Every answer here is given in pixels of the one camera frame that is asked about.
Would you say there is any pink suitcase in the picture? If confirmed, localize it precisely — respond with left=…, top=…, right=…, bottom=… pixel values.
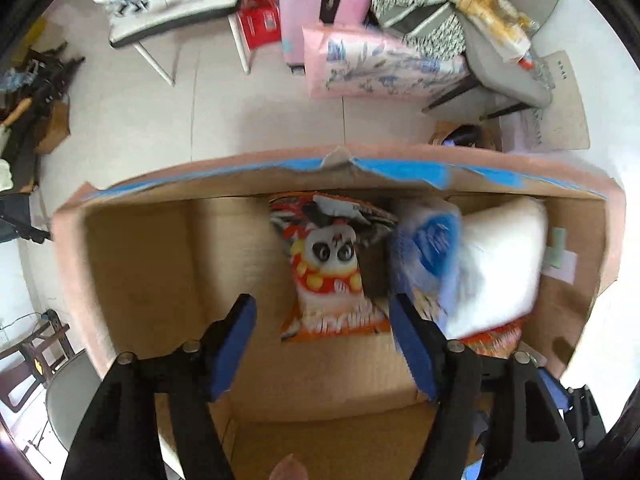
left=277, top=0, right=372, bottom=77

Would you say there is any grey chair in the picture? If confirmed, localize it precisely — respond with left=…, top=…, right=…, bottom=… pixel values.
left=400, top=0, right=565, bottom=122

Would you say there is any orange panda print snack bag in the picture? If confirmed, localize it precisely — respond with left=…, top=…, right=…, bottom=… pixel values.
left=269, top=191, right=399, bottom=343

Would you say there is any dark wooden chair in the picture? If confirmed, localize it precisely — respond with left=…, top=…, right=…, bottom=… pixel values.
left=0, top=309, right=72, bottom=417

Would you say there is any black tripod clutter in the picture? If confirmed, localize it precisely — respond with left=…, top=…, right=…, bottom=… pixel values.
left=0, top=42, right=87, bottom=196

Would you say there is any flat cardboard sheet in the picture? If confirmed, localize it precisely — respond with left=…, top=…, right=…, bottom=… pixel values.
left=500, top=50, right=592, bottom=154

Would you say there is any small open cardboard box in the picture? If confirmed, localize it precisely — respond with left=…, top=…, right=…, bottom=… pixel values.
left=430, top=121, right=503, bottom=152

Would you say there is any blue and white plastic packet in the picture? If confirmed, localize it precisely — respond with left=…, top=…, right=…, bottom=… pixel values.
left=390, top=200, right=466, bottom=323

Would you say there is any round grey stool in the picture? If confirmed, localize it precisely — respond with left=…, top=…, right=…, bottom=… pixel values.
left=44, top=349, right=104, bottom=455

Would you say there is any white folding table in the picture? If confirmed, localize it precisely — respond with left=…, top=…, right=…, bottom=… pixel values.
left=108, top=0, right=252, bottom=87

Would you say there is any person's left hand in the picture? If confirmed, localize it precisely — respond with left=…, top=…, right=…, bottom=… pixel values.
left=271, top=454, right=307, bottom=480

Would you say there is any large cardboard box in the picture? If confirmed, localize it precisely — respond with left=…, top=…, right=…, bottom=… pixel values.
left=50, top=142, right=627, bottom=480

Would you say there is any small brown cardboard box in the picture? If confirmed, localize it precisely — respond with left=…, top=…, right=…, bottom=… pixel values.
left=34, top=101, right=72, bottom=157

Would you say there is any white soft pillow pack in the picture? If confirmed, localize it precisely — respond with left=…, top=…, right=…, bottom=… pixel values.
left=440, top=196, right=551, bottom=341

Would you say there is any pink floral pillow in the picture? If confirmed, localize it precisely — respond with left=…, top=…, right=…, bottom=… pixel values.
left=301, top=24, right=472, bottom=101

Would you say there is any yellow plastic bag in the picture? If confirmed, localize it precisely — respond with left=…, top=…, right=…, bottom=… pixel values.
left=449, top=0, right=542, bottom=63

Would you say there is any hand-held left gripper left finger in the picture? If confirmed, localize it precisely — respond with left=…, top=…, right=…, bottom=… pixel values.
left=61, top=294, right=258, bottom=480

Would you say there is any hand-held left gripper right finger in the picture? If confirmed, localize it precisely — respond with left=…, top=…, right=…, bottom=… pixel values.
left=389, top=292, right=586, bottom=480

